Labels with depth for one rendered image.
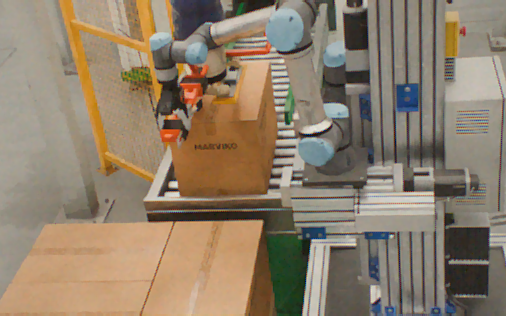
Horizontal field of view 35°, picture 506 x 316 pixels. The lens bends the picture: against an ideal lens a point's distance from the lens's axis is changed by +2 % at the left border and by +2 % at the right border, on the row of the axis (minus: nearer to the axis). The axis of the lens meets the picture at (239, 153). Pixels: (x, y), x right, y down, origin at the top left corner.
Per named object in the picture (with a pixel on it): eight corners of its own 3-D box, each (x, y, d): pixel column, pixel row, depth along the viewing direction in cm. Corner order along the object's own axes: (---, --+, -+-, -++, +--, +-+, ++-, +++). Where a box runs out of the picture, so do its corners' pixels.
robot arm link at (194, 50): (211, 34, 271) (182, 32, 275) (196, 47, 262) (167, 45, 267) (214, 55, 275) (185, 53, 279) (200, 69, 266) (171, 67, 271)
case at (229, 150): (202, 135, 418) (190, 65, 398) (278, 131, 411) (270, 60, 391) (180, 200, 367) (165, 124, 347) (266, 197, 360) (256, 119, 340)
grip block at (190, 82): (184, 88, 323) (182, 75, 320) (208, 87, 321) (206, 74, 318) (180, 98, 316) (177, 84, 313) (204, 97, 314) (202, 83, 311)
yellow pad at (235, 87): (225, 69, 358) (224, 58, 355) (247, 68, 356) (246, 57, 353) (212, 105, 329) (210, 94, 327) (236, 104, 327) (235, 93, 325)
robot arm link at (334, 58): (318, 80, 322) (316, 49, 316) (339, 67, 330) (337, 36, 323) (342, 86, 315) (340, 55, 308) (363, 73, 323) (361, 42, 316)
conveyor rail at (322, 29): (321, 30, 555) (319, 3, 546) (329, 29, 554) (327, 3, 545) (292, 231, 361) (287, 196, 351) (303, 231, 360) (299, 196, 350)
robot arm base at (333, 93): (360, 90, 332) (359, 68, 327) (359, 107, 319) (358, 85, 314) (323, 91, 335) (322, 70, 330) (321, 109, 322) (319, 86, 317)
